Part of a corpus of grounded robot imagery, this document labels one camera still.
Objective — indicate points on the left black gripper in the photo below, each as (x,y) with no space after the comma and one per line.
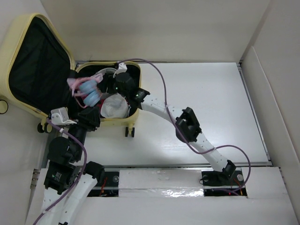
(89,118)

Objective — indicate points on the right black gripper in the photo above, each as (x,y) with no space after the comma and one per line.
(114,79)

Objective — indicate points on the white cap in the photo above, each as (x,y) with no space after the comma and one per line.
(113,115)

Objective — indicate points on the grey white headphones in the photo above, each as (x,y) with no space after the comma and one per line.
(102,72)

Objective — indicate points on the pink camouflage shorts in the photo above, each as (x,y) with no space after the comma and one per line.
(113,103)

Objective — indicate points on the blue pink headphones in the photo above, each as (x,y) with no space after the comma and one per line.
(85,90)

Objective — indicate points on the yellow hard-shell suitcase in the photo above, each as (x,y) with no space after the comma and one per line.
(34,67)

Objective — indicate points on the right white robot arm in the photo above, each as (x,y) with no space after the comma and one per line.
(187,126)

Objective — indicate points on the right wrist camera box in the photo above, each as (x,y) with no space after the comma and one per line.
(122,68)

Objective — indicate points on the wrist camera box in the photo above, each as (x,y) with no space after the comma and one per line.
(60,117)
(122,68)

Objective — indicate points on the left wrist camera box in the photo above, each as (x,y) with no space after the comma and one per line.
(60,117)

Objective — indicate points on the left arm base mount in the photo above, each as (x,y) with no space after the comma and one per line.
(108,187)

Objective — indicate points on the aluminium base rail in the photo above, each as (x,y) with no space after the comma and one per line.
(178,178)

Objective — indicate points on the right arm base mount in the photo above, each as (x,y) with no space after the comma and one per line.
(214,185)

